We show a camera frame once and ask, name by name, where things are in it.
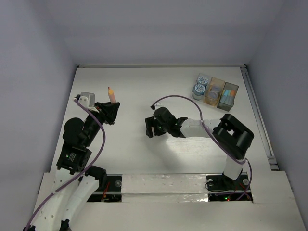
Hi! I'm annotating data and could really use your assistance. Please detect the clear plastic bin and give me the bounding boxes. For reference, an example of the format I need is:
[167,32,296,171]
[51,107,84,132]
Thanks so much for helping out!
[191,73,212,101]

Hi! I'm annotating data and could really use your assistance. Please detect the blue pencil-shaped highlighter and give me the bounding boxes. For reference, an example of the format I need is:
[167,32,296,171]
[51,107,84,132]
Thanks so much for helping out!
[221,95,234,105]

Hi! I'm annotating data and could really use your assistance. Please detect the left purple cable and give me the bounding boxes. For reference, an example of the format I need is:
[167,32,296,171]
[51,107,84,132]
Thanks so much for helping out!
[24,98,106,231]

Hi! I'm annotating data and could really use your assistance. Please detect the clear jar blue clips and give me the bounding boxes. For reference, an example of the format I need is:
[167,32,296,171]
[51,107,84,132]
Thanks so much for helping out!
[211,84,221,93]

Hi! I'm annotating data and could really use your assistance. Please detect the blue lid jar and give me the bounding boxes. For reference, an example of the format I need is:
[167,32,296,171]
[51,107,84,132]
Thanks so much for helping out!
[196,75,209,87]
[192,84,206,100]

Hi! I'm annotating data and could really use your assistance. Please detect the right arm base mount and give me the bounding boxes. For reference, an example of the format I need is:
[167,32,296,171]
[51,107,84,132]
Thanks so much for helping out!
[205,174,253,202]

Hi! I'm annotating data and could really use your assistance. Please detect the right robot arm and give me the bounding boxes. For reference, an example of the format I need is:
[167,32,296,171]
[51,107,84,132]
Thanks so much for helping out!
[145,107,255,189]

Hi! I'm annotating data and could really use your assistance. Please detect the pink pencil-shaped highlighter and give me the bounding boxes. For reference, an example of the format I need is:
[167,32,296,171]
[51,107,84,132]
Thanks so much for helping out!
[108,87,117,103]

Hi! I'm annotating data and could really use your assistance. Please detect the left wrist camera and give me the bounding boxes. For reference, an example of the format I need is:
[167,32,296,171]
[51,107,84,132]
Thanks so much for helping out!
[74,92,95,109]

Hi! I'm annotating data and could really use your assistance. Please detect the grey plastic bin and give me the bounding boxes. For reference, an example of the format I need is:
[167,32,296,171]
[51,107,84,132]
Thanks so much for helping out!
[217,82,239,112]

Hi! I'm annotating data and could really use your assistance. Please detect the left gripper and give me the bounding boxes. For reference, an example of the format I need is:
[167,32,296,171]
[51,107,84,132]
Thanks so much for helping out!
[84,101,120,146]

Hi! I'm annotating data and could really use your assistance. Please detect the amber plastic bin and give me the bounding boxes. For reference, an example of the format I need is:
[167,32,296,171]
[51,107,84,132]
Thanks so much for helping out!
[203,77,226,106]

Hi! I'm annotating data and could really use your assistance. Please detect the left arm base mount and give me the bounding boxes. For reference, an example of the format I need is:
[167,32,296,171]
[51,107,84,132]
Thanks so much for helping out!
[87,175,122,203]

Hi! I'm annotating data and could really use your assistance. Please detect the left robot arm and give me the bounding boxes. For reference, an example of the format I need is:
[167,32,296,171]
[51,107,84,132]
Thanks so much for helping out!
[24,102,120,231]

